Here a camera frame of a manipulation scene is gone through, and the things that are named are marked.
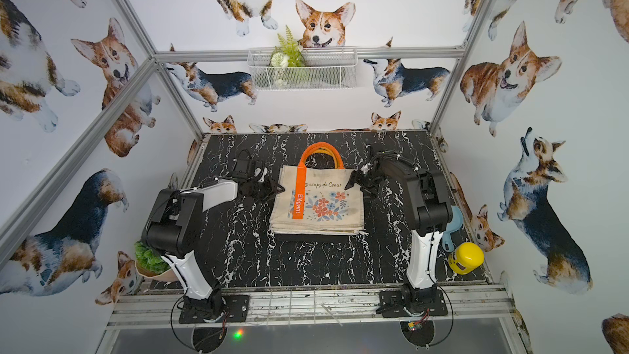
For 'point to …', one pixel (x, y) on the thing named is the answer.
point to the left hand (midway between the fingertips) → (285, 186)
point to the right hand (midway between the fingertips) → (349, 188)
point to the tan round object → (167, 275)
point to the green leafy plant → (149, 260)
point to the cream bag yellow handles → (324, 150)
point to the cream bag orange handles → (312, 197)
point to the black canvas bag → (314, 238)
